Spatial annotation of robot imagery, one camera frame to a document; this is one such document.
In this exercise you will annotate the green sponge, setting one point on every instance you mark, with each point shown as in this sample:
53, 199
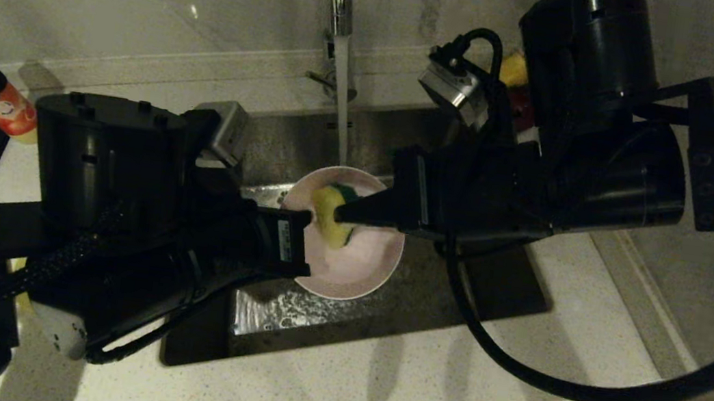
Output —
326, 217

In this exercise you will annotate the yellow bowl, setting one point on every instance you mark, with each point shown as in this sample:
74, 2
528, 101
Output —
19, 277

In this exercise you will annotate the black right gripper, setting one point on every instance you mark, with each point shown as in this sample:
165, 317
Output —
469, 188

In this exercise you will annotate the stainless steel sink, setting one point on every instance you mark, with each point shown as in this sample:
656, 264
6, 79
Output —
399, 296

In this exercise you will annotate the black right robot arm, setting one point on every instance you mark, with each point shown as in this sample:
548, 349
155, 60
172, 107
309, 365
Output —
615, 124

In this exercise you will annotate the dark red apple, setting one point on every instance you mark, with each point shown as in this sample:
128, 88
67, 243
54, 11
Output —
521, 108

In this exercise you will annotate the yellow pear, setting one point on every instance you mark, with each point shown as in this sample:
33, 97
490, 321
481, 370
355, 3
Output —
515, 69

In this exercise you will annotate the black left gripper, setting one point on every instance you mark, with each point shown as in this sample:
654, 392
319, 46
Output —
170, 259

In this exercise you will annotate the pink bowl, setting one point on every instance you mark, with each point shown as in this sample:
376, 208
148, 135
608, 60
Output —
362, 263

